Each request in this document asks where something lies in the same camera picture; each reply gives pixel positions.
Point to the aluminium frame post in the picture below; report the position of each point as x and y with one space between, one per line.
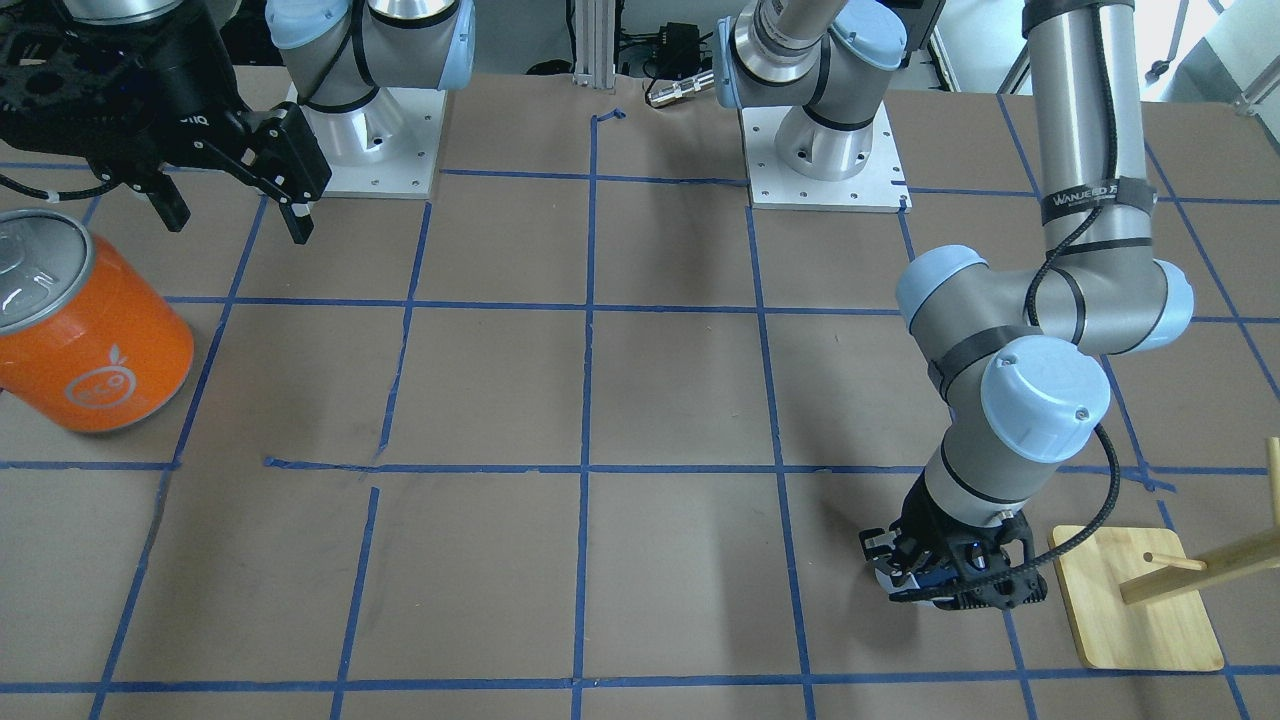
594 42

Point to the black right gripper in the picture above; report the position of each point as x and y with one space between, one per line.
183 92

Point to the orange can with silver lid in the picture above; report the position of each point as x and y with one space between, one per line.
86 341

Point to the white plastic cup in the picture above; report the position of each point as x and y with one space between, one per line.
891 584

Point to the wooden cup rack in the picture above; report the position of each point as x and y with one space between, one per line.
1132 598

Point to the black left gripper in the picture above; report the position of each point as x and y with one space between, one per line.
926 527

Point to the silver metal connector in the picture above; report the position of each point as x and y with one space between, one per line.
680 90

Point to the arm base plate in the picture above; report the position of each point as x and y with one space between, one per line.
380 142
796 164

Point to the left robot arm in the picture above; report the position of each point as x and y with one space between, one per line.
1025 472

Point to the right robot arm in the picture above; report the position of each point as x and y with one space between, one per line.
327 45

